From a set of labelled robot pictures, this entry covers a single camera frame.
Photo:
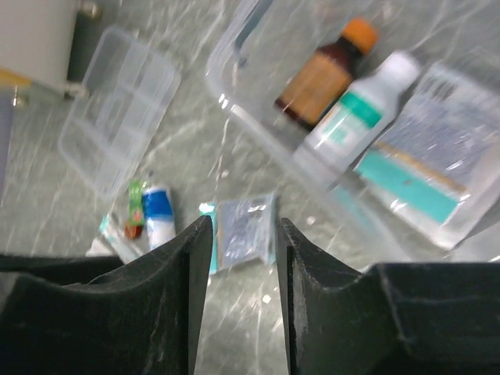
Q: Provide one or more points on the white bottle green label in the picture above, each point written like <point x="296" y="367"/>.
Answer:
<point x="368" y="106"/>

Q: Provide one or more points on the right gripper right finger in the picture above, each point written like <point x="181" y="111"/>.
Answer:
<point x="395" y="318"/>

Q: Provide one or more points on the brown bottle orange cap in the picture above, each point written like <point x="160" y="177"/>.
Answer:
<point x="327" y="74"/>

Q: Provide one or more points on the small orange round tin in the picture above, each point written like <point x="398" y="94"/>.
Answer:
<point x="132" y="231"/>

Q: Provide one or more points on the clear compartment tray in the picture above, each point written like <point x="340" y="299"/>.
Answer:
<point x="107" y="132"/>

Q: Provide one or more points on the beige cylindrical drum device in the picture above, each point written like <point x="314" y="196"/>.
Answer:
<point x="36" y="43"/>

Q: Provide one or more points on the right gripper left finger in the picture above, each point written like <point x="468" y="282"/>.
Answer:
<point x="99" y="315"/>

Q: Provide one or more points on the green small sachet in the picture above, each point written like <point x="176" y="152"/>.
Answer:
<point x="136" y="214"/>

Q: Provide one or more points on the teal header swab packet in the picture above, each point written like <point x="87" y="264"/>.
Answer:
<point x="244" y="230"/>
<point x="437" y="166"/>

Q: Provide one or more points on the white teal bandage wrappers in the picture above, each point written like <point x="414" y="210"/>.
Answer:
<point x="111" y="240"/>

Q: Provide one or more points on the clear plastic medicine box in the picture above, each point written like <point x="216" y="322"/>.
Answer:
<point x="268" y="42"/>

